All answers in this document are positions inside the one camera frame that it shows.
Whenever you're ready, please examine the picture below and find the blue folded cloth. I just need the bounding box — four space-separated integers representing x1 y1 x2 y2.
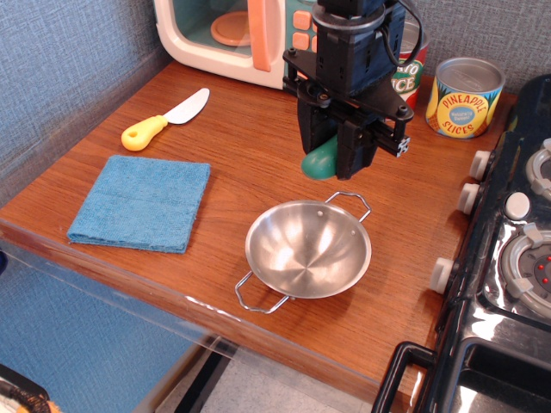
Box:
67 155 210 254

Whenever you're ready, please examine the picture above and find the white stove knob bottom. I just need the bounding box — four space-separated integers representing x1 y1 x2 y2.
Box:
430 257 455 294

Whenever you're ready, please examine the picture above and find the teal toy microwave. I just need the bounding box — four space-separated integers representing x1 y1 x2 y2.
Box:
154 0 317 89

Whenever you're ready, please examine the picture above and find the steel pot with handles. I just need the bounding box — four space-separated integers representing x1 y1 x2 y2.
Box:
234 191 373 314

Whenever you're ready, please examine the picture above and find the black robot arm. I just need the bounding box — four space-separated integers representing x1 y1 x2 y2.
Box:
283 1 418 180

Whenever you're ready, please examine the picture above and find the white stove knob middle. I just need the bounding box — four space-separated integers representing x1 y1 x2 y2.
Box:
456 183 480 215

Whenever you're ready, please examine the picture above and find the white stove knob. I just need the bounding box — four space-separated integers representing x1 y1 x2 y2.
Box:
430 257 455 294
456 183 480 215
469 151 492 181

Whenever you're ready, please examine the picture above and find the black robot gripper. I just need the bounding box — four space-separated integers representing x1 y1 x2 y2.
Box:
283 8 414 180

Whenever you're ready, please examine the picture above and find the pineapple slices can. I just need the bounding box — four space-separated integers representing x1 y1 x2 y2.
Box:
425 57 505 139

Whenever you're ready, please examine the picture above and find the tomato sauce can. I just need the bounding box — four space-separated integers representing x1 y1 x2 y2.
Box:
392 22 429 109

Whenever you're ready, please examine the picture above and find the white stove knob top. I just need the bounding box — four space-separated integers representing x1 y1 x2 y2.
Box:
469 151 492 181

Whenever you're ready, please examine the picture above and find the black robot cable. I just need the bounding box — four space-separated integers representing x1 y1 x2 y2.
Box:
381 0 425 70

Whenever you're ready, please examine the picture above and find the green toy sausage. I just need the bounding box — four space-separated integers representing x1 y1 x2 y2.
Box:
301 136 337 181

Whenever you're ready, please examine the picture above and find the black toy stove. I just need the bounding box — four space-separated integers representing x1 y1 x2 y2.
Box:
373 75 550 412

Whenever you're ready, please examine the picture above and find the orange object bottom left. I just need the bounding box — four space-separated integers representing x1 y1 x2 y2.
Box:
1 380 61 413

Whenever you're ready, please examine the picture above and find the yellow handled toy knife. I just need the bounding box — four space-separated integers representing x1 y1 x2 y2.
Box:
121 88 210 151

